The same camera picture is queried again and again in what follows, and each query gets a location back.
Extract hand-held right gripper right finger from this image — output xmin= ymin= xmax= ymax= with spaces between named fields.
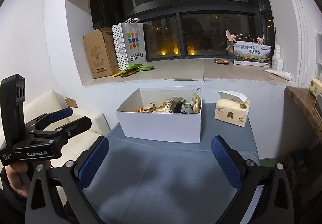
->
xmin=211 ymin=135 xmax=295 ymax=224

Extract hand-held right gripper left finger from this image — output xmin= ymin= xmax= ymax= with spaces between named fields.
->
xmin=25 ymin=135 xmax=110 ymax=224

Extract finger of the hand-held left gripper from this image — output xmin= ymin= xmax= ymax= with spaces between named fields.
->
xmin=26 ymin=107 xmax=74 ymax=130
xmin=28 ymin=116 xmax=92 ymax=144

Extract white cardboard box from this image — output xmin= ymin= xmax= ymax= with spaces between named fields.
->
xmin=115 ymin=86 xmax=203 ymax=144

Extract heap of assorted snack packets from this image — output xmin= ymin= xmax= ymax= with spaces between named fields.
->
xmin=132 ymin=92 xmax=202 ymax=114

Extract person's left hand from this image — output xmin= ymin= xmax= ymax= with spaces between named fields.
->
xmin=5 ymin=161 xmax=31 ymax=196

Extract cream sofa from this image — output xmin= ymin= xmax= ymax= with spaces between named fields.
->
xmin=0 ymin=89 xmax=111 ymax=199

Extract small cardboard piece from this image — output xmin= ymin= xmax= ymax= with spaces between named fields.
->
xmin=65 ymin=97 xmax=78 ymax=109

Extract beige tissue pack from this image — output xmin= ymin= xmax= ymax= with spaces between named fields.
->
xmin=214 ymin=90 xmax=251 ymax=128

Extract blue-grey tablecloth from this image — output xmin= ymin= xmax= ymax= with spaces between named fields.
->
xmin=82 ymin=102 xmax=260 ymax=224

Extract brown cardboard box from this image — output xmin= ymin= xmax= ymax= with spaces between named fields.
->
xmin=83 ymin=27 xmax=120 ymax=79

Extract pile of green sachets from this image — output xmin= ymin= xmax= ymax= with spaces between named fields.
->
xmin=110 ymin=63 xmax=157 ymax=78

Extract dark stone counter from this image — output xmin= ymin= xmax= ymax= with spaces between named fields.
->
xmin=284 ymin=86 xmax=322 ymax=149

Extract white dotted shopping bag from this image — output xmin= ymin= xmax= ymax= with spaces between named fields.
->
xmin=112 ymin=18 xmax=147 ymax=71

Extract rolled white paper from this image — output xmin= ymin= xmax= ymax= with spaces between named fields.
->
xmin=263 ymin=69 xmax=292 ymax=82

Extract printed landscape box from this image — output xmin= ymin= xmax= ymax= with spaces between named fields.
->
xmin=232 ymin=40 xmax=272 ymax=67

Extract white plastic bottle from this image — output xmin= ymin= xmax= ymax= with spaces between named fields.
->
xmin=271 ymin=44 xmax=284 ymax=71

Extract clear plastic storage drawers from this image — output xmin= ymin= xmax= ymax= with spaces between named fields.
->
xmin=315 ymin=32 xmax=322 ymax=78

